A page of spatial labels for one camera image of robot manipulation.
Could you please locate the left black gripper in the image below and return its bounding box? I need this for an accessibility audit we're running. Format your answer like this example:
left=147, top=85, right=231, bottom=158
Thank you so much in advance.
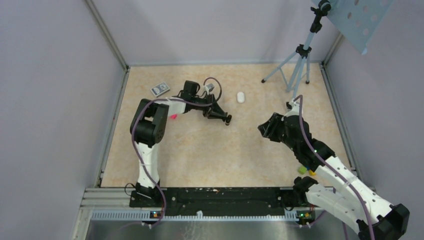
left=191, top=93, right=227, bottom=120

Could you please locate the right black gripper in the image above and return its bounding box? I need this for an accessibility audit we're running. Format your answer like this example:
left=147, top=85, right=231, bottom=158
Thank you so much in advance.
left=258, top=112, right=299, bottom=152

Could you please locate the black earbud case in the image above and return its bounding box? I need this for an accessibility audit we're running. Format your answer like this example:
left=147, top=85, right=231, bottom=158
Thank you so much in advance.
left=224, top=114, right=233, bottom=126

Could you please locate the white earbud charging case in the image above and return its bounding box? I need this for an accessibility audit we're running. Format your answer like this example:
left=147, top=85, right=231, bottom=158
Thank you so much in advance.
left=236, top=91, right=246, bottom=104

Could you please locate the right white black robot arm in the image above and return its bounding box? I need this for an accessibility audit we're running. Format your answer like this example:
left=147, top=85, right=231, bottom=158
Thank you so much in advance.
left=257, top=112, right=410, bottom=240

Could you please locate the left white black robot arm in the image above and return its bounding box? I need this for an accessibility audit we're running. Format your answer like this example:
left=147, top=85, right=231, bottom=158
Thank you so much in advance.
left=129, top=80, right=232, bottom=207

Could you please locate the green cube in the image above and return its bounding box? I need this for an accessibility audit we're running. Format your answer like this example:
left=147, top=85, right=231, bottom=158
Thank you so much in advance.
left=297, top=166, right=308, bottom=175

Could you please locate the playing card deck box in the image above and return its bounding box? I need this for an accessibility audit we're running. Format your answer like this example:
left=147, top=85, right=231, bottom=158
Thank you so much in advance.
left=150, top=81, right=170, bottom=98

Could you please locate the light blue tripod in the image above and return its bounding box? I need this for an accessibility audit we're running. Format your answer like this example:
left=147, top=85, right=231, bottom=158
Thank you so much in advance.
left=261, top=0, right=332, bottom=98

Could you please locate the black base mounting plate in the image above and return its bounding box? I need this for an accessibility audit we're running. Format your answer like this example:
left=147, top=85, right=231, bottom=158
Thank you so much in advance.
left=129, top=187, right=317, bottom=219

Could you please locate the perforated blue metal panel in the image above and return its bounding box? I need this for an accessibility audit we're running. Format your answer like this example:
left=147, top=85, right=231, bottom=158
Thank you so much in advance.
left=312, top=0, right=394, bottom=55

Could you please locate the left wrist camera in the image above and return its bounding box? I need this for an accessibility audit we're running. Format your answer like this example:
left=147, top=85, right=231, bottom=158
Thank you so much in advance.
left=203, top=83, right=215, bottom=95

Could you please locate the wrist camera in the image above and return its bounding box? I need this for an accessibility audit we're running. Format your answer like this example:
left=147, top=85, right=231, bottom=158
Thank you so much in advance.
left=203, top=83, right=215, bottom=95
left=284, top=100, right=303, bottom=118

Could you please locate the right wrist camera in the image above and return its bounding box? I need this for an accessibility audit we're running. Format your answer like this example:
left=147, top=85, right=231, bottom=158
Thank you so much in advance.
left=284, top=100, right=303, bottom=118

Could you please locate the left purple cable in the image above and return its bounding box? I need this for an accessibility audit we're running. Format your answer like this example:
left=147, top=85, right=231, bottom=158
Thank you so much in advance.
left=131, top=77, right=223, bottom=228

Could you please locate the purple cable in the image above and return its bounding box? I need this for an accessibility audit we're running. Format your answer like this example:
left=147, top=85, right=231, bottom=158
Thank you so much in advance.
left=131, top=77, right=223, bottom=228
left=293, top=95, right=377, bottom=240

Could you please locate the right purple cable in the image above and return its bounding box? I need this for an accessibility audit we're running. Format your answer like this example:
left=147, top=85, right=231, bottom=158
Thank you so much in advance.
left=293, top=95, right=377, bottom=240

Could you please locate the white toothed cable rail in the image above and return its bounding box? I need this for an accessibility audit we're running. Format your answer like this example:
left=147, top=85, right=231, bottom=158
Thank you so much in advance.
left=91, top=210, right=299, bottom=222

